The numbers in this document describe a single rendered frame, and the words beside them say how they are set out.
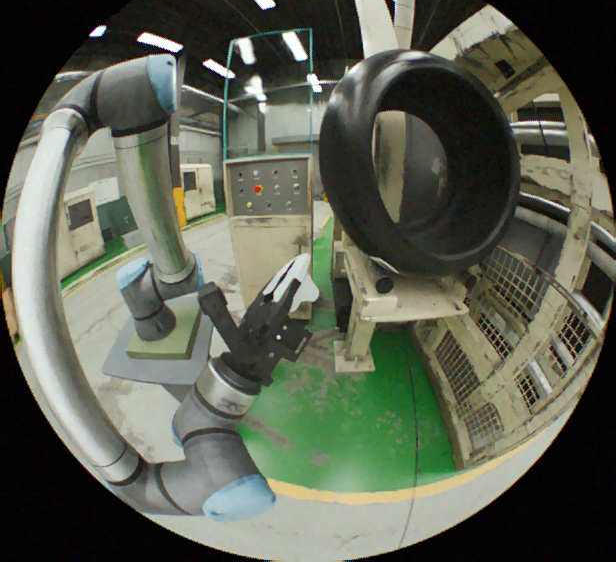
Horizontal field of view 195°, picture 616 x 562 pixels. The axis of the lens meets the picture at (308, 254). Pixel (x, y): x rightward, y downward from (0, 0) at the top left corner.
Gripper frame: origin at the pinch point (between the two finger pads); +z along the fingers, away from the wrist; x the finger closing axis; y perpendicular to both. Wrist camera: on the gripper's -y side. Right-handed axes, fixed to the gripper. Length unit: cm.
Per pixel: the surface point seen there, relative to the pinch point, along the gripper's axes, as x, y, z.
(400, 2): 37, -60, 145
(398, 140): -4, 8, 63
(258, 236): -88, 8, 21
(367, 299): -2.4, 21.8, 4.3
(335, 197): -1.5, -0.4, 14.6
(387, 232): 4.9, 9.9, 14.0
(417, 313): 4.5, 36.6, 9.1
